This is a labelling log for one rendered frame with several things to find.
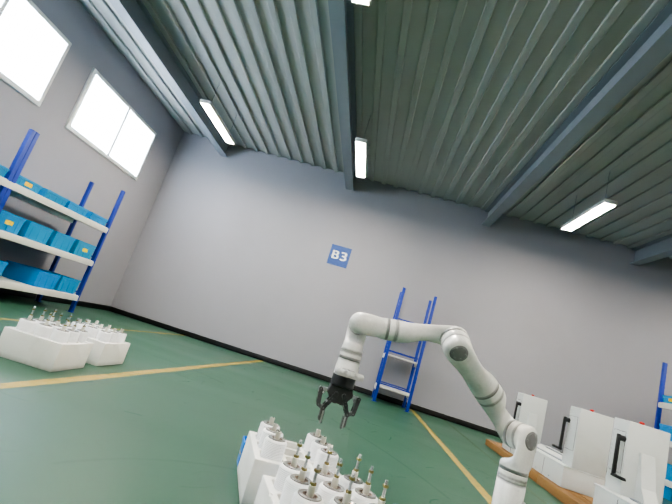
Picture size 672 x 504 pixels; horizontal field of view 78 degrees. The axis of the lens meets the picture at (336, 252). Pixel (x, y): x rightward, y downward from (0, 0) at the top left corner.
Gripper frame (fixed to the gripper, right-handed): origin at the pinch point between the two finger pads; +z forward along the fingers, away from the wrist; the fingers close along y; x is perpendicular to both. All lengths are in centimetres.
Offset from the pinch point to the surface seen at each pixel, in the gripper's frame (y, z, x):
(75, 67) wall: 394, -278, -450
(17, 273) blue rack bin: 346, 12, -451
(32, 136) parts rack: 340, -140, -351
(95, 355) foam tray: 144, 40, -219
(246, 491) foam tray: 15, 41, -45
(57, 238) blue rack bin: 320, -45, -450
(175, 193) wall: 289, -215, -734
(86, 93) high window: 383, -258, -480
